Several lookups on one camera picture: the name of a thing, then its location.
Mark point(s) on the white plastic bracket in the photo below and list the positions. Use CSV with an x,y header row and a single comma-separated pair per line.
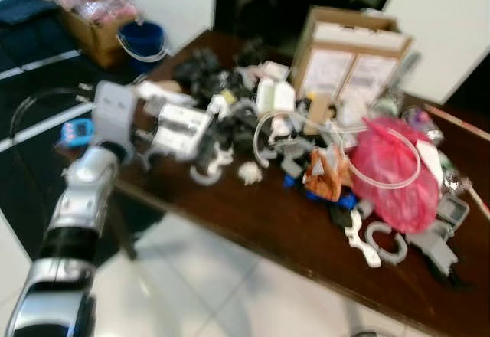
x,y
360,237

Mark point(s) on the cardboard box of pink bags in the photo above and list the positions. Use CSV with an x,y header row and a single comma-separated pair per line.
x,y
92,4

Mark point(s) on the clear plastic tube loop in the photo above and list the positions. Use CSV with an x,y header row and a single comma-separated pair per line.
x,y
387,187

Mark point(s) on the cardboard box white labels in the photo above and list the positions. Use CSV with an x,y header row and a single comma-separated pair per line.
x,y
352,38

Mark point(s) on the silver purple can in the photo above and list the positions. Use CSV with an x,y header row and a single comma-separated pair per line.
x,y
419,119

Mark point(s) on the orange snack bag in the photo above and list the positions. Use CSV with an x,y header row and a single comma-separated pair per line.
x,y
325,175

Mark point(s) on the dark brown wooden table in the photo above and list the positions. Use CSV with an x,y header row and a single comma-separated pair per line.
x,y
268,230

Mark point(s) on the silver left arm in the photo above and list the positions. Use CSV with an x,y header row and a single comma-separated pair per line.
x,y
76,199

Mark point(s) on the small white plastic knob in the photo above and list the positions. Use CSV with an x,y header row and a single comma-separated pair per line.
x,y
249,172

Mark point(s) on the pink plastic bag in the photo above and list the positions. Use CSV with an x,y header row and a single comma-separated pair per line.
x,y
398,176

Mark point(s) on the blue bucket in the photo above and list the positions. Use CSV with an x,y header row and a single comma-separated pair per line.
x,y
142,42

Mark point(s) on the white plastic container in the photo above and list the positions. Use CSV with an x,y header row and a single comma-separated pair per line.
x,y
276,96

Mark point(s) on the white plastic clamp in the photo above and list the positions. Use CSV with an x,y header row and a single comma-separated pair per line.
x,y
205,175

